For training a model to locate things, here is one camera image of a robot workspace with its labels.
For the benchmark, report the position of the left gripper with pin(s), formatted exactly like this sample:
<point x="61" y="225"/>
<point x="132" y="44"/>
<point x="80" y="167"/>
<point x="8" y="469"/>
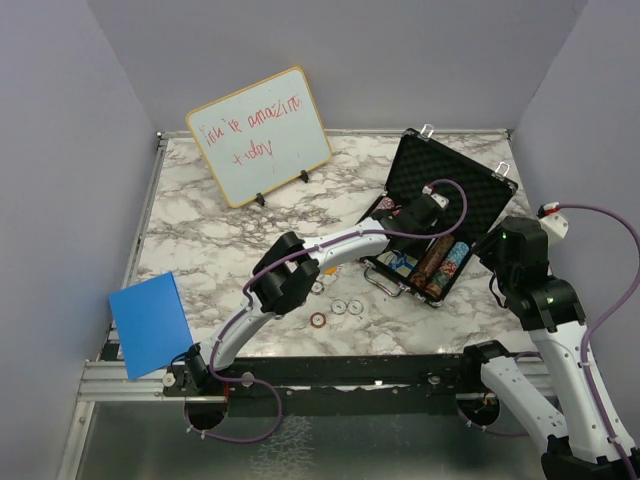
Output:
<point x="428" y="228"/>

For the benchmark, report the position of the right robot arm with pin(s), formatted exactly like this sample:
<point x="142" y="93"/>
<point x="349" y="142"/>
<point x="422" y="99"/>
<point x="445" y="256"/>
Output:
<point x="582" y="437"/>

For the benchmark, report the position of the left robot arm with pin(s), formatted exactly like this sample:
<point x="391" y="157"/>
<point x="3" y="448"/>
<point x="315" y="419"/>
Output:
<point x="285" y="275"/>

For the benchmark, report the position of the blue playing card deck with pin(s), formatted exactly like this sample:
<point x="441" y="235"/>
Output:
<point x="400" y="263"/>

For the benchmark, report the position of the black poker chip case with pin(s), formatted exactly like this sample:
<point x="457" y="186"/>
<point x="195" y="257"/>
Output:
<point x="418" y="161"/>

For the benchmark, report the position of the white 1 poker chip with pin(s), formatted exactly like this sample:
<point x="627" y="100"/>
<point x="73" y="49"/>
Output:
<point x="355" y="307"/>
<point x="339" y="307"/>

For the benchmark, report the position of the red 5 poker chip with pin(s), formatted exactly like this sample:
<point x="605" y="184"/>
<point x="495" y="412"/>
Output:
<point x="318" y="320"/>

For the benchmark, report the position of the blue plastic box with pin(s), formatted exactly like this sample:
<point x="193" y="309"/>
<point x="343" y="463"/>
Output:
<point x="151" y="324"/>

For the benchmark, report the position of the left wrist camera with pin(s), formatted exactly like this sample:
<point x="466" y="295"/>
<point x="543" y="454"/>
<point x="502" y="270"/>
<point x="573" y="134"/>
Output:
<point x="438" y="198"/>

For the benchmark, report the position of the white whiteboard yellow frame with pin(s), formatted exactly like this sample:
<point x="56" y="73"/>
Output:
<point x="261" y="137"/>

